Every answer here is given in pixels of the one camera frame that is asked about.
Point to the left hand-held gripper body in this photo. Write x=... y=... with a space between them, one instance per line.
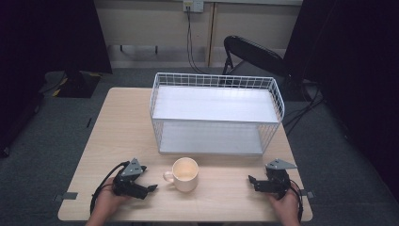
x=129 y=185

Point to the cream ceramic cup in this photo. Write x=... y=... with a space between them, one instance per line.
x=185 y=174

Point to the small black floor object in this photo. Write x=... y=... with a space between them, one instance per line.
x=89 y=122

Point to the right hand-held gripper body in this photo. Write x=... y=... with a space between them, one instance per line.
x=276 y=180

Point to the black curtain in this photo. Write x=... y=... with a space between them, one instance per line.
x=47 y=47
x=354 y=78

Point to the black folding chair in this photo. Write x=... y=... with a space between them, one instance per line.
x=254 y=55

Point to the person's right hand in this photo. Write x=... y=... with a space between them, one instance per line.
x=285 y=205

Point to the grey table clamp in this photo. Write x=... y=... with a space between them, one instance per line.
x=66 y=196
x=308 y=194

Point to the person's left hand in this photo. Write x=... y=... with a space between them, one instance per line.
x=108 y=201

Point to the black stand base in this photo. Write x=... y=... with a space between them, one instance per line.
x=73 y=84

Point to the white wall socket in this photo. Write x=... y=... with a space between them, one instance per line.
x=193 y=5

